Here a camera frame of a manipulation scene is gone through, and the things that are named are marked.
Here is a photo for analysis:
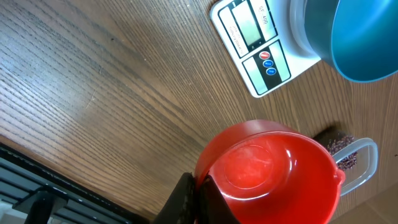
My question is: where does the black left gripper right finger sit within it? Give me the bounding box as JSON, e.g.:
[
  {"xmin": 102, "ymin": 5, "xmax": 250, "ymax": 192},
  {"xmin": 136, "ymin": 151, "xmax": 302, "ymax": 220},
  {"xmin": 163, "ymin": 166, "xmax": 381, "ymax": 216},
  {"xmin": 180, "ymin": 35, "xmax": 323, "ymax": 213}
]
[{"xmin": 198, "ymin": 175, "xmax": 239, "ymax": 224}]

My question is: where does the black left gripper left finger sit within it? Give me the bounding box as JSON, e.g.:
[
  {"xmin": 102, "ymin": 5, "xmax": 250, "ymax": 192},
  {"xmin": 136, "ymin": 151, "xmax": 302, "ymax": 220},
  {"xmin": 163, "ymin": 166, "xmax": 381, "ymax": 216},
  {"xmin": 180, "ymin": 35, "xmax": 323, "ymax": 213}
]
[{"xmin": 152, "ymin": 172, "xmax": 195, "ymax": 224}]

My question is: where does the red measuring scoop blue handle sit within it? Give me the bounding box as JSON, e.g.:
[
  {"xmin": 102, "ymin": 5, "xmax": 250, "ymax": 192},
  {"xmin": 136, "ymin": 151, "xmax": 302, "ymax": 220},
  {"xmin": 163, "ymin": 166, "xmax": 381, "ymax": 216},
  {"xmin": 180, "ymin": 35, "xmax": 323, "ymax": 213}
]
[{"xmin": 194, "ymin": 119, "xmax": 345, "ymax": 223}]

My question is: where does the white digital kitchen scale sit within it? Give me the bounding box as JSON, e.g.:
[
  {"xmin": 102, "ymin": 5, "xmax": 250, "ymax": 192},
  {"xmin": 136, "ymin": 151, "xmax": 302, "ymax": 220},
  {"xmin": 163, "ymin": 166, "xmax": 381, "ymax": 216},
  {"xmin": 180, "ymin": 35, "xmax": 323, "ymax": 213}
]
[{"xmin": 210, "ymin": 0, "xmax": 320, "ymax": 98}]

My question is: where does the blue metal bowl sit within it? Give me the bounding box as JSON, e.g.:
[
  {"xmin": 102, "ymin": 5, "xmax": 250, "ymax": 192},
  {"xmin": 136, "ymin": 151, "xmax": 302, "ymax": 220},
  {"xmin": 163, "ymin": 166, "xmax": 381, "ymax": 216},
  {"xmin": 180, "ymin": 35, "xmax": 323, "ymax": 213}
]
[{"xmin": 304, "ymin": 0, "xmax": 397, "ymax": 83}]

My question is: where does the pile of red beans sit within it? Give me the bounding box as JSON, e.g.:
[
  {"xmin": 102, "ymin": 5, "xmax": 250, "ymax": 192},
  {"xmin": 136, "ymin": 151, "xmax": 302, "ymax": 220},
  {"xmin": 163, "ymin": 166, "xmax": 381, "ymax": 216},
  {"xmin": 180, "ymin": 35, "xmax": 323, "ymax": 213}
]
[{"xmin": 326, "ymin": 134, "xmax": 358, "ymax": 171}]

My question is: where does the clear plastic container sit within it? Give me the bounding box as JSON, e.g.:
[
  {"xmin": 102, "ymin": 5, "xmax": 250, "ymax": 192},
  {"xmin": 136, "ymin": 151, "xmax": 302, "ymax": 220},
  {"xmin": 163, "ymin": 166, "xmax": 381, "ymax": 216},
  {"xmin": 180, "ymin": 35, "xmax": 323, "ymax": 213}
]
[{"xmin": 319, "ymin": 129, "xmax": 379, "ymax": 196}]

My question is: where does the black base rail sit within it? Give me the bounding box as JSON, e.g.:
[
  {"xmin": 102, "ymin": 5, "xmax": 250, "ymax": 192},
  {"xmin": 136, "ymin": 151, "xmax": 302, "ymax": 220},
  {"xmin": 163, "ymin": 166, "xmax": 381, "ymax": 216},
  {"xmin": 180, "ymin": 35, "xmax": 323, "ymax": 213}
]
[{"xmin": 1, "ymin": 144, "xmax": 150, "ymax": 224}]

